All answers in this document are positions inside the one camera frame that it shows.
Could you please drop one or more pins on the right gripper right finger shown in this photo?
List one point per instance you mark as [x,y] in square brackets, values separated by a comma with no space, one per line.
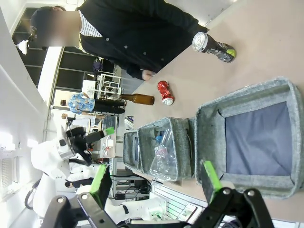
[210,187]

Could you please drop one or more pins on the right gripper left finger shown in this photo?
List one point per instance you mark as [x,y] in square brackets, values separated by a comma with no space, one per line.
[102,187]

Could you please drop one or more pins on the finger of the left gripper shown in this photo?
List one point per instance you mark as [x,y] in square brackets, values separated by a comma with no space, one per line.
[97,136]

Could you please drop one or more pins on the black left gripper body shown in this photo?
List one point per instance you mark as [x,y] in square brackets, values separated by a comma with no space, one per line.
[77,141]

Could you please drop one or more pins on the brown glass bottle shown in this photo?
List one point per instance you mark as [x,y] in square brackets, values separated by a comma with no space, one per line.
[142,99]

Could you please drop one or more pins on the crushed red can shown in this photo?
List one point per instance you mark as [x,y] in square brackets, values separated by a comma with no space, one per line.
[165,91]

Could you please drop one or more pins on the crushed black can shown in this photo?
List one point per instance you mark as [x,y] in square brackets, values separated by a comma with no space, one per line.
[213,47]

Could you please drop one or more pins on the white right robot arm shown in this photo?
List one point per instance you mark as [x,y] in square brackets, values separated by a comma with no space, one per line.
[140,209]

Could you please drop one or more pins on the person's left forearm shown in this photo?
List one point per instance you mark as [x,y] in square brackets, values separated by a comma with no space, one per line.
[192,23]

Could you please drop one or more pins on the person's right forearm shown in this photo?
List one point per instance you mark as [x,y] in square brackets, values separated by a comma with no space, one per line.
[135,71]

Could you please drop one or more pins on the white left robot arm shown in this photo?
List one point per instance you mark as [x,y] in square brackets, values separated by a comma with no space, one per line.
[47,161]

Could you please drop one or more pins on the grey fabric basket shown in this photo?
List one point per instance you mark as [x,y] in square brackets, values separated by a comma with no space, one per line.
[129,142]
[249,97]
[180,133]

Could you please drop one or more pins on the person's right hand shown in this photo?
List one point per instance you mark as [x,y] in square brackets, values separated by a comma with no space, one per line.
[148,76]

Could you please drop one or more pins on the person in tropical print shirt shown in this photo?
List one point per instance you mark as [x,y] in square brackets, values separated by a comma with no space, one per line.
[82,103]

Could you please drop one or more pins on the small bottle with blue cap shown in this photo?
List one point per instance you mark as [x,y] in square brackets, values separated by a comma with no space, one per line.
[158,137]

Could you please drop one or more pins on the ceiling air conditioner vent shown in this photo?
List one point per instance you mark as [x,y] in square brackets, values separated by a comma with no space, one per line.
[8,171]

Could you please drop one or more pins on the person in black cardigan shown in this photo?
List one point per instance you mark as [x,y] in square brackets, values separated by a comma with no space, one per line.
[142,35]

